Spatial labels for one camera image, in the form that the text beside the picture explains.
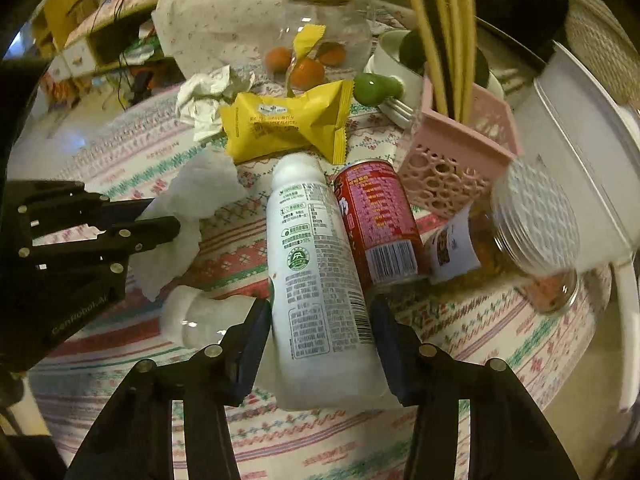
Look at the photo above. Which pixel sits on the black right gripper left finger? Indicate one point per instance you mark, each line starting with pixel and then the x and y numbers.
pixel 131 437

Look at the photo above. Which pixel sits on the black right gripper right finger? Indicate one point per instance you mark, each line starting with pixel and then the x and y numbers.
pixel 510 437

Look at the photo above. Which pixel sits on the small white plastic cup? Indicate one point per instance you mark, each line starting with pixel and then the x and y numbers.
pixel 193 321

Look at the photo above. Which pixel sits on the white tissue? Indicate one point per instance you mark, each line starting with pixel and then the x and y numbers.
pixel 203 185

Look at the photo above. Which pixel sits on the white plastic drink bottle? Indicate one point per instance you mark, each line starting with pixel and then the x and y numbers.
pixel 325 351

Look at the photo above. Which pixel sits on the clear jar with nuts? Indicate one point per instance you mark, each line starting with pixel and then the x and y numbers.
pixel 523 230

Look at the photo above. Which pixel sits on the red drink can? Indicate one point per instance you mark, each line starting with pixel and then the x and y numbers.
pixel 380 226

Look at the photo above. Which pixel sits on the crumpled white paper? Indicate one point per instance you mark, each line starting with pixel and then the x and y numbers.
pixel 201 98

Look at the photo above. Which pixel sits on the yellow snack wrapper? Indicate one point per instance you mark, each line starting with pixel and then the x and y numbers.
pixel 260 126

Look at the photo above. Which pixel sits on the pink perforated utensil holder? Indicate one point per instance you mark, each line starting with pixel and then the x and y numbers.
pixel 443 164

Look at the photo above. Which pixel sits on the white electric cooking pot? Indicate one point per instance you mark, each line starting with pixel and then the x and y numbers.
pixel 569 124

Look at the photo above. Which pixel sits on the floral cloth cover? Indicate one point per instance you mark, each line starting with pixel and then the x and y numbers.
pixel 202 35

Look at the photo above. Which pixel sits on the white bowl stack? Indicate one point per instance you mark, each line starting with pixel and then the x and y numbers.
pixel 385 62

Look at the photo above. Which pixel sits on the glass jar with oranges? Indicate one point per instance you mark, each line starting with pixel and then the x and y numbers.
pixel 316 41

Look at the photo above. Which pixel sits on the green lime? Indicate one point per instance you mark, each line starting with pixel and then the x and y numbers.
pixel 373 89

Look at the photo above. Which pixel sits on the dark avocado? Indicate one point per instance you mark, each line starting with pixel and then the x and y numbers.
pixel 411 55

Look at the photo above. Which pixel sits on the woven rope basket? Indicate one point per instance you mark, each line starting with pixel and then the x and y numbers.
pixel 601 43

